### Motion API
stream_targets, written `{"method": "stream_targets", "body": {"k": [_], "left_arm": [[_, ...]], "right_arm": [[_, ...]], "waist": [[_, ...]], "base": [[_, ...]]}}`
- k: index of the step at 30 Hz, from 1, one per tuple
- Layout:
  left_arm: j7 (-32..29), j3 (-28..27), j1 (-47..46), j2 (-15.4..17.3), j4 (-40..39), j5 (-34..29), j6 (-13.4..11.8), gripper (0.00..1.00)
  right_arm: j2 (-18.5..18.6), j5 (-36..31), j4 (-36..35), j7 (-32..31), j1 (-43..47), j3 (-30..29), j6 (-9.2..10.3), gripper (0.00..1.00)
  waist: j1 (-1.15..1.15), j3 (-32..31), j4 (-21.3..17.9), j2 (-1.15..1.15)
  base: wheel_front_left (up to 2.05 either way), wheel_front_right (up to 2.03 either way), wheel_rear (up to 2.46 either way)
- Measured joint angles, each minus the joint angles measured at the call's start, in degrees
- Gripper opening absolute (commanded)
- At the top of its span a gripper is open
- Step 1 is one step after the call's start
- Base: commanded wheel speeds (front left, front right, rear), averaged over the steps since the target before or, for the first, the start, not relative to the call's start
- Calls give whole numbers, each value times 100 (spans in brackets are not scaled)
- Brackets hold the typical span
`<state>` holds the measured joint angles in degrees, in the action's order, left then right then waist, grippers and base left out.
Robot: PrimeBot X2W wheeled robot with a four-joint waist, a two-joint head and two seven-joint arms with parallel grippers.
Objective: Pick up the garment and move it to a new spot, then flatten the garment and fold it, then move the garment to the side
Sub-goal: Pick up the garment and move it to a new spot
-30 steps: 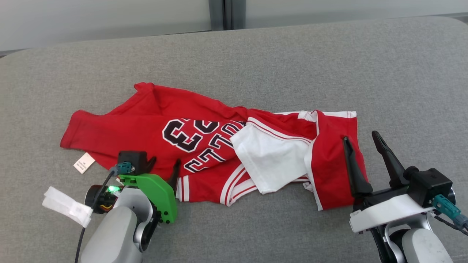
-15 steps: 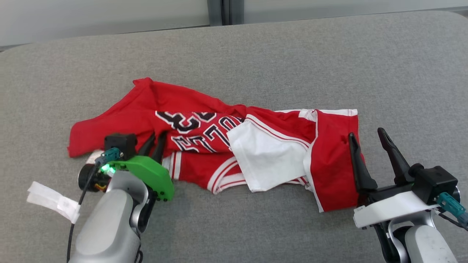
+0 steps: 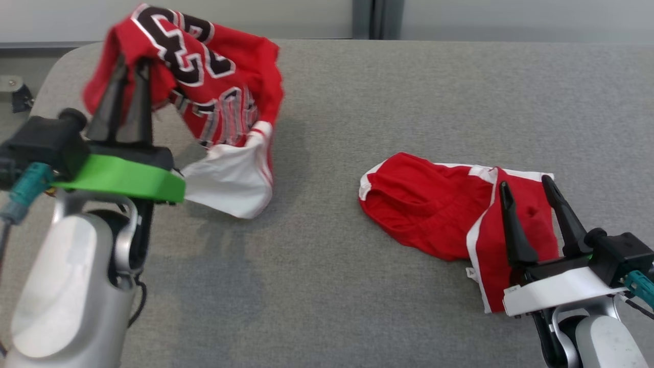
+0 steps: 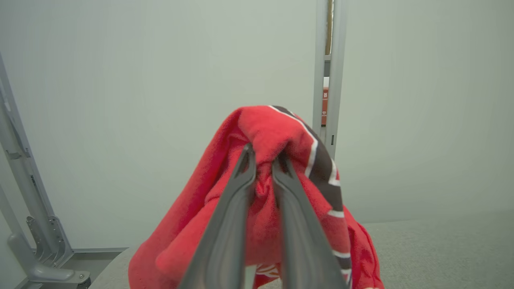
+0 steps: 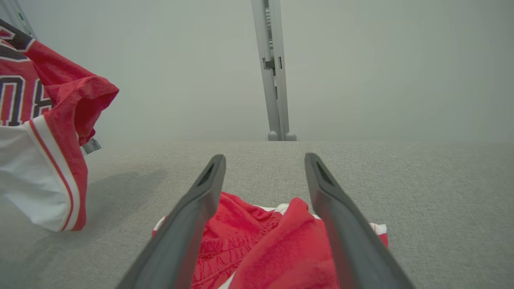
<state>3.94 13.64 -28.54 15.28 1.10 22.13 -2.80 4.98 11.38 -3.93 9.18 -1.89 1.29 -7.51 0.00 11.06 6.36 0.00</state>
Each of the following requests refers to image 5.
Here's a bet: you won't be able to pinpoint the red white number 23 jersey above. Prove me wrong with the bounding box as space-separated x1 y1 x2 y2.
0 18 120 232

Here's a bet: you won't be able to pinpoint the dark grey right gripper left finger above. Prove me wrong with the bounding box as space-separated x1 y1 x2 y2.
116 154 226 289

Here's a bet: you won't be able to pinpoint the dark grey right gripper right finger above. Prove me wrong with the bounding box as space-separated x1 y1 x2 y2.
304 153 415 289

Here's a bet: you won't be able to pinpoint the grey metal frame post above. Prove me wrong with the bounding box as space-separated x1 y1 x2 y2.
251 0 298 142
0 0 37 40

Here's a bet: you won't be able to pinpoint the red shorts with white trim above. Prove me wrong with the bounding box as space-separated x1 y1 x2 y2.
152 191 389 289

